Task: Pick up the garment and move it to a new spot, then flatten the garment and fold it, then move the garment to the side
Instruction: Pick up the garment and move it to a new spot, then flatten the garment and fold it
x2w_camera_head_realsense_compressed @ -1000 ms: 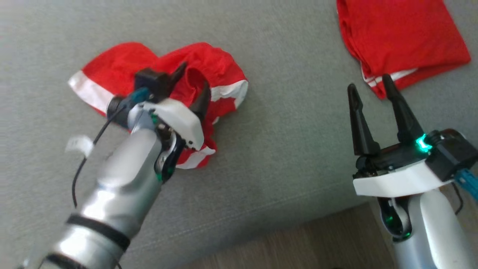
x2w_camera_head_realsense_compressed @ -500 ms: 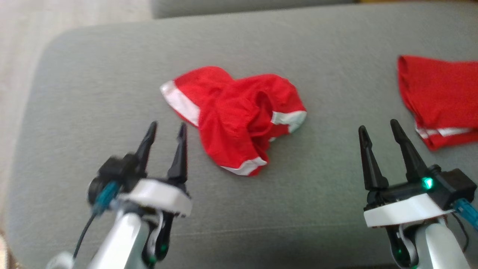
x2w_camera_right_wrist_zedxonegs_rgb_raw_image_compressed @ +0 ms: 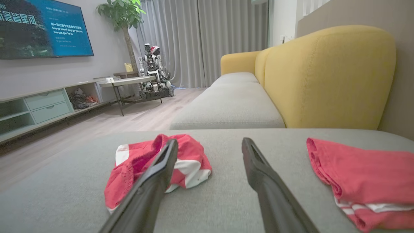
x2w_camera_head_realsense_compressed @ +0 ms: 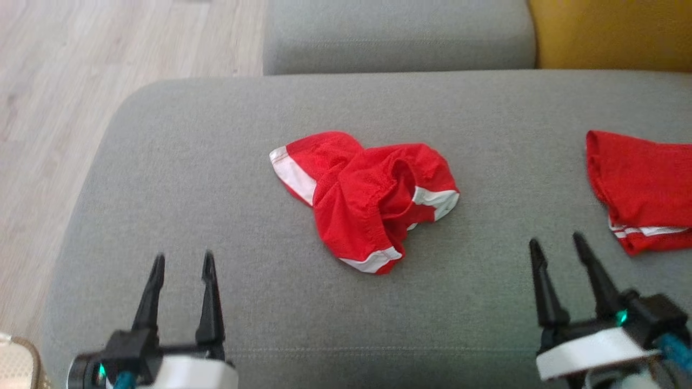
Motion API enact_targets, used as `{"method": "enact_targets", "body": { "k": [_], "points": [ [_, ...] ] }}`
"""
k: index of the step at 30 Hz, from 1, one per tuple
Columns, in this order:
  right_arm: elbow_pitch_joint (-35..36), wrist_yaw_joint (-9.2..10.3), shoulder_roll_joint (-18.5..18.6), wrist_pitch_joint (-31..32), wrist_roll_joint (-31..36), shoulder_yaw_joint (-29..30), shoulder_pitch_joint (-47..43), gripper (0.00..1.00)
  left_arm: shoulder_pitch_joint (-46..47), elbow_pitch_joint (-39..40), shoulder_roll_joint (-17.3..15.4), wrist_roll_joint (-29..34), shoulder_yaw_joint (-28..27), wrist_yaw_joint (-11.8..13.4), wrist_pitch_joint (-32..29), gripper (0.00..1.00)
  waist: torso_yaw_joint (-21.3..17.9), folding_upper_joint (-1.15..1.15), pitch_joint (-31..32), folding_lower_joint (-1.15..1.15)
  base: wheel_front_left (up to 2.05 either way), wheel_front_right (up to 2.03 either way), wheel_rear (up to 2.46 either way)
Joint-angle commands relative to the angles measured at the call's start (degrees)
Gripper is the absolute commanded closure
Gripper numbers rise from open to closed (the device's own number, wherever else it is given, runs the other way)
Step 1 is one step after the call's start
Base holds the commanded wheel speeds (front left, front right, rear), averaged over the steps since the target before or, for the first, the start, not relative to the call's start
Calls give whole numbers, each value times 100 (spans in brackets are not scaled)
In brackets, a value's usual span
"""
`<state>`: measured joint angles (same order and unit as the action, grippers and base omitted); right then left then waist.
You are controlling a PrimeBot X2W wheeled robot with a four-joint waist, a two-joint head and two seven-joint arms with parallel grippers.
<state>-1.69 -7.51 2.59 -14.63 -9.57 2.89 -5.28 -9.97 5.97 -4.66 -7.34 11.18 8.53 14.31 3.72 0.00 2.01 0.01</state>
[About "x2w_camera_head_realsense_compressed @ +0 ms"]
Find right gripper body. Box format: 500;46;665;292
536;316;662;381

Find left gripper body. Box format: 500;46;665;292
68;346;238;389

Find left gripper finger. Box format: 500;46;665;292
196;250;227;346
132;253;166;332

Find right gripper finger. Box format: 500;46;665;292
529;238;570;327
572;232;628;319

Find red basketball jersey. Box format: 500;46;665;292
586;130;692;256

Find red shorts with white trim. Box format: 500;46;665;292
269;131;461;275

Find beige woven basket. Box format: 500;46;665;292
0;332;45;389

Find grey sofa seat cushion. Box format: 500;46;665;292
41;69;692;389

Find yellow cushion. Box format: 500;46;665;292
529;0;692;73

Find grey sofa back cushion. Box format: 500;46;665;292
263;0;537;76

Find teal right camera cable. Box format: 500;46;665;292
657;332;692;374

